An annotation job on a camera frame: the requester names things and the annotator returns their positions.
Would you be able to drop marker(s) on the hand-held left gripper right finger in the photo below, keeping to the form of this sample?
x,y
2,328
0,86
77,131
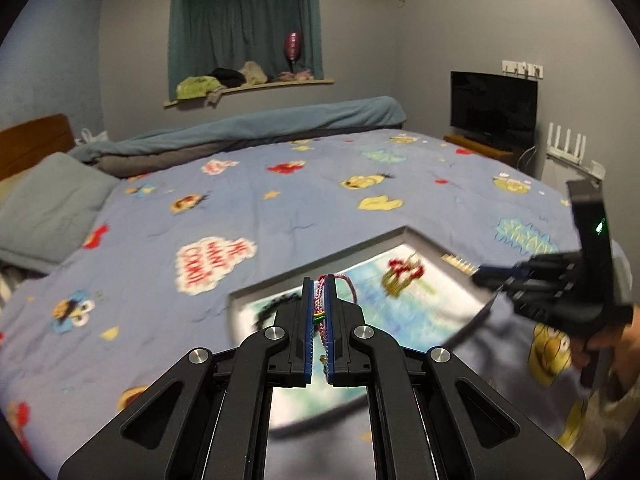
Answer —
x,y
330,330

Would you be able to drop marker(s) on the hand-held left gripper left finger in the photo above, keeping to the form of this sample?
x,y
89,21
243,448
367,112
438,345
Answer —
x,y
308,330

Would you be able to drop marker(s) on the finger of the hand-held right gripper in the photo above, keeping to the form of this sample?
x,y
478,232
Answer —
x,y
525,267
542,302

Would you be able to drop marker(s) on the grey cardboard tray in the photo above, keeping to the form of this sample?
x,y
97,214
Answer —
x,y
280,283

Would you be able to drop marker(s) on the pearl hair clip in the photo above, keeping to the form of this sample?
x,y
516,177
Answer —
x,y
457,263

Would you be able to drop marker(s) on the person's right hand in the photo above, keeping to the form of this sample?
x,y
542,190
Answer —
x,y
625,350

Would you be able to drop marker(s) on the printed paper sheet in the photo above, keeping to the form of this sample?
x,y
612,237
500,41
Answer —
x,y
440,305

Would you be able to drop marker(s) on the white router with antennas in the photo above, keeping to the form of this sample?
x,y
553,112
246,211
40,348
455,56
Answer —
x,y
570,152

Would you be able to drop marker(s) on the wooden television stand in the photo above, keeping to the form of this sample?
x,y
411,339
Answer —
x,y
480,147

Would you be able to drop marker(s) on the blue cartoon printed bed sheet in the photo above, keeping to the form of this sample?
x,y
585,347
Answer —
x,y
300,200

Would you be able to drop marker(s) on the black flat television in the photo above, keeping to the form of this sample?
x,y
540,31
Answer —
x,y
492,105

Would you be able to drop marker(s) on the blue rolled blanket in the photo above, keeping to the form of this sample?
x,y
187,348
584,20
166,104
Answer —
x,y
300,120

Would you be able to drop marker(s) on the grey folded blanket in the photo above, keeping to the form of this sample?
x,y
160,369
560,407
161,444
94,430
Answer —
x,y
165,160

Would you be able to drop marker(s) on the grey hanging cloth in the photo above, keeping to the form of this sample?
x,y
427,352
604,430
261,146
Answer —
x,y
215,96

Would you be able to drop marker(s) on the pink cloth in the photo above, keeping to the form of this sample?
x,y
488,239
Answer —
x,y
295,76

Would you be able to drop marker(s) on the beige cloth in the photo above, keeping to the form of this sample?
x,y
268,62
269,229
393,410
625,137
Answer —
x,y
254,74

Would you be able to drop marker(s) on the black cloth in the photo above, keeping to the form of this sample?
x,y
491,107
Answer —
x,y
227,77

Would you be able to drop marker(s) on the green cloth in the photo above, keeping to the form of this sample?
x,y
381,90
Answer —
x,y
192,87

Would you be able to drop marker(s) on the pink foil balloon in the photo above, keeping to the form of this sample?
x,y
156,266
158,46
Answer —
x,y
293,45

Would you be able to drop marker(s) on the grey-blue pillow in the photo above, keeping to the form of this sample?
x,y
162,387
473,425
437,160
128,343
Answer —
x,y
50,205

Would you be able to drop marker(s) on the white plastic bag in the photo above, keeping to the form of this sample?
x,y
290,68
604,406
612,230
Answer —
x,y
95,136

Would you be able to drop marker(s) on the teal window curtain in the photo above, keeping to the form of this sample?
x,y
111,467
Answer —
x,y
240,25

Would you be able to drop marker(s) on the beige pillow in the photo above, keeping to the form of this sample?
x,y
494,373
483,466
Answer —
x,y
12,185

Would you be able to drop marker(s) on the wooden headboard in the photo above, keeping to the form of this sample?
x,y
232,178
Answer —
x,y
35,142

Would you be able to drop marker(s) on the white wall hook rack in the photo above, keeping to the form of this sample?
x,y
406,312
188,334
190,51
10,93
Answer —
x,y
522,69

